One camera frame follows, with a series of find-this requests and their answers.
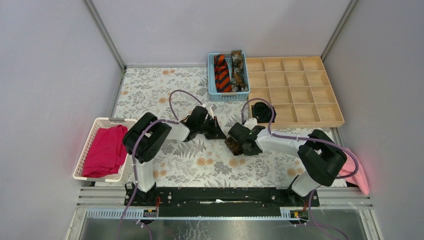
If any black gold patterned tie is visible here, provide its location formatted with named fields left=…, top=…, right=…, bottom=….
left=225, top=137, right=244, bottom=156

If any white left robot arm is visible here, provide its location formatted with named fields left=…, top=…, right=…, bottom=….
left=122, top=104, right=226, bottom=206

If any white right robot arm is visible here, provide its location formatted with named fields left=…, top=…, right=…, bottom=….
left=225, top=123, right=348, bottom=206

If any floral patterned tablecloth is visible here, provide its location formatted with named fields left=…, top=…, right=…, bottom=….
left=114, top=67, right=305, bottom=187

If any dark green rolled tie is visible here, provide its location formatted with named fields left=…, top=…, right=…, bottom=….
left=251, top=102, right=277, bottom=123

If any blue plastic basket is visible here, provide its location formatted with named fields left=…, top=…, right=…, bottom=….
left=207, top=50, right=250, bottom=102

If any orange navy striped tie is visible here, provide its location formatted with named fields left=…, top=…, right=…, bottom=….
left=213, top=54, right=233, bottom=93

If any brown camouflage tie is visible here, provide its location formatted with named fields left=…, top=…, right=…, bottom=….
left=231, top=50, right=249, bottom=92

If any wooden compartment tray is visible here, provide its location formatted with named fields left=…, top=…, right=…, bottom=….
left=246, top=56, right=345, bottom=129

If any red cloth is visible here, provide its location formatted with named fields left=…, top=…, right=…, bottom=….
left=82, top=125, right=128, bottom=178

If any white plastic basket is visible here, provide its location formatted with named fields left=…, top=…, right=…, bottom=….
left=72, top=117, right=137, bottom=184

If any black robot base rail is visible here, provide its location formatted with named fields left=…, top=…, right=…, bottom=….
left=124, top=185, right=320, bottom=218

